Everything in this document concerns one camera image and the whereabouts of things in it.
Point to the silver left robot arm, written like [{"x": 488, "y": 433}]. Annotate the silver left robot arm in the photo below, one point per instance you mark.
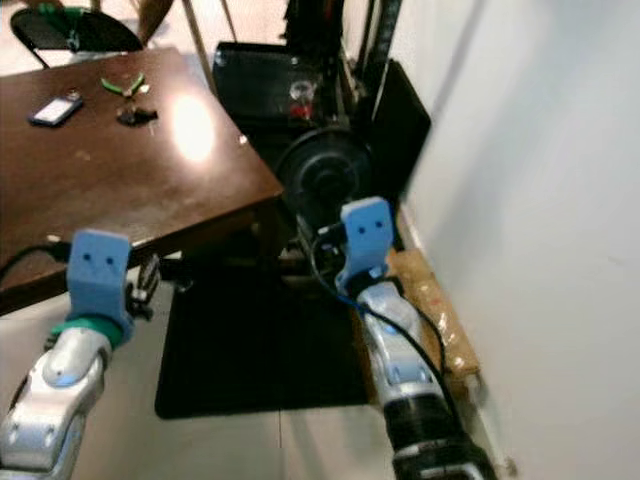
[{"x": 60, "y": 385}]

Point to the person with bare legs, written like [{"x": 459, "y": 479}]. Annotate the person with bare legs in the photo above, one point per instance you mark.
[{"x": 155, "y": 15}]

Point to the black folding chair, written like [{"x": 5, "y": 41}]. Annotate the black folding chair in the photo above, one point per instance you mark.
[{"x": 105, "y": 32}]

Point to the cardboard box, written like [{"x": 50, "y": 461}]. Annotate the cardboard box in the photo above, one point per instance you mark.
[{"x": 440, "y": 320}]

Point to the clear jar with red contents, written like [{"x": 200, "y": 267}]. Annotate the clear jar with red contents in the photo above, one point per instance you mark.
[{"x": 300, "y": 100}]

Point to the black key fob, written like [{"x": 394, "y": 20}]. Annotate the black key fob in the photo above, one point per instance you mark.
[{"x": 137, "y": 116}]

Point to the dark brown wooden table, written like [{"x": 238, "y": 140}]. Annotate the dark brown wooden table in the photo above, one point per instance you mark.
[{"x": 120, "y": 180}]

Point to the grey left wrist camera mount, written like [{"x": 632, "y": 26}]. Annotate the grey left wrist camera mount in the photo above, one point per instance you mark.
[{"x": 100, "y": 270}]

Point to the black fan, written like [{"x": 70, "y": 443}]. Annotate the black fan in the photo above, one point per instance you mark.
[{"x": 325, "y": 175}]

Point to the black metal rack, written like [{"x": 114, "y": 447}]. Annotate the black metal rack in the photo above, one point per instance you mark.
[{"x": 345, "y": 30}]

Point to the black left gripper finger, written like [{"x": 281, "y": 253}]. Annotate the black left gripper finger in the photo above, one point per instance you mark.
[{"x": 150, "y": 275}]

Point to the blue card holder with keyring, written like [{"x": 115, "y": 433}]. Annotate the blue card holder with keyring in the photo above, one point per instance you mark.
[{"x": 57, "y": 111}]

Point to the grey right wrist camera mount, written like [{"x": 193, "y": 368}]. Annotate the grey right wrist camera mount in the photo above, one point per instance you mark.
[{"x": 365, "y": 240}]

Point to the black floor mat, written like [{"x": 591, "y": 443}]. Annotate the black floor mat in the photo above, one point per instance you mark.
[{"x": 260, "y": 345}]

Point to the black flat panel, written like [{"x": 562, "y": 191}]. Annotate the black flat panel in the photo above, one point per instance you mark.
[{"x": 400, "y": 120}]

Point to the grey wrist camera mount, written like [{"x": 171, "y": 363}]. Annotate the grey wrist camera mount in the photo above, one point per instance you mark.
[
  {"x": 100, "y": 270},
  {"x": 365, "y": 240}
]

